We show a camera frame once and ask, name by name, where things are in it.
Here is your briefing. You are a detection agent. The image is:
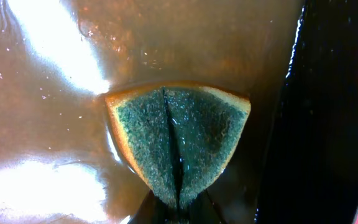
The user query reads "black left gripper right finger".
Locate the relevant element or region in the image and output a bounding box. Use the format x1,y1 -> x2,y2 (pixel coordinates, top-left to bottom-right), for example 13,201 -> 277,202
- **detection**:
180,189 -> 225,224

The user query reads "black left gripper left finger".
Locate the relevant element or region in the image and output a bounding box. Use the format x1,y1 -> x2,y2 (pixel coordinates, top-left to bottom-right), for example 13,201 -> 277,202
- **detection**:
128,190 -> 176,224

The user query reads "green yellow sponge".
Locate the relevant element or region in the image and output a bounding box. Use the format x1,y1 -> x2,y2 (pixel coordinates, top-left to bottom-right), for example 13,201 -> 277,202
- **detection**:
105,82 -> 251,210

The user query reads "black water tray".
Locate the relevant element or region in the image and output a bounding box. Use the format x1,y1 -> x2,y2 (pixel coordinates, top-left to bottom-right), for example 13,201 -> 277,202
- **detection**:
0,1 -> 358,223

